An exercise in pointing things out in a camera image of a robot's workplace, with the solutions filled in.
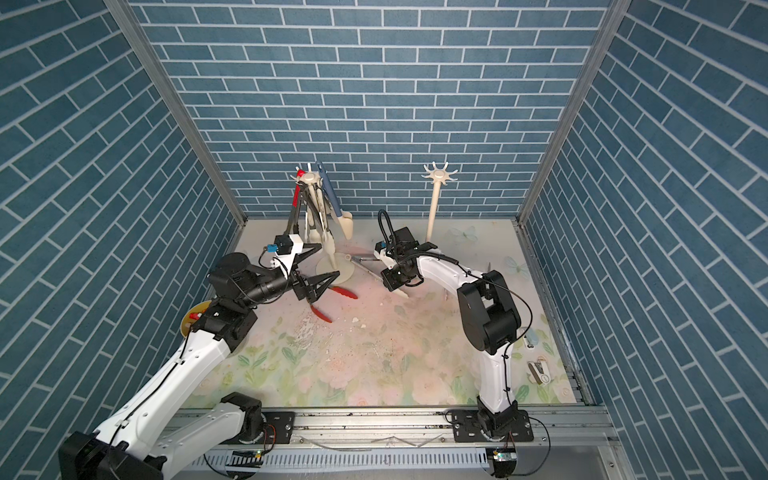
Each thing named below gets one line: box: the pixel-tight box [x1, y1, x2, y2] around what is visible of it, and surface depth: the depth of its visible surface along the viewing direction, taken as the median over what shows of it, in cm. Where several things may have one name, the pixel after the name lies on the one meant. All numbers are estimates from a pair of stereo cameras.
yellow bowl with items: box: [180, 300, 213, 338], surface depth 79 cm
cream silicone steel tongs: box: [304, 182, 337, 253], surface depth 80 cm
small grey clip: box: [527, 356, 551, 385], surface depth 84 cm
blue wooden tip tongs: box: [316, 161, 353, 240], surface depth 87 cm
